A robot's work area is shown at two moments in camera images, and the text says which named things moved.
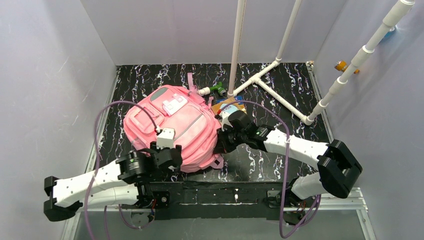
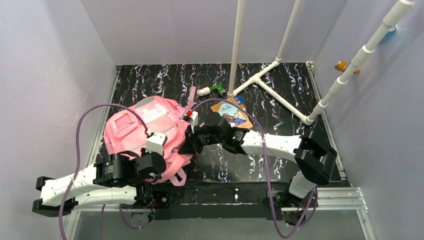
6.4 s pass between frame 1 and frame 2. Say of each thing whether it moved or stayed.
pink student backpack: moved
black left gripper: moved
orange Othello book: stayed
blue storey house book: stayed
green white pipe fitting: stayed
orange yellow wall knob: stayed
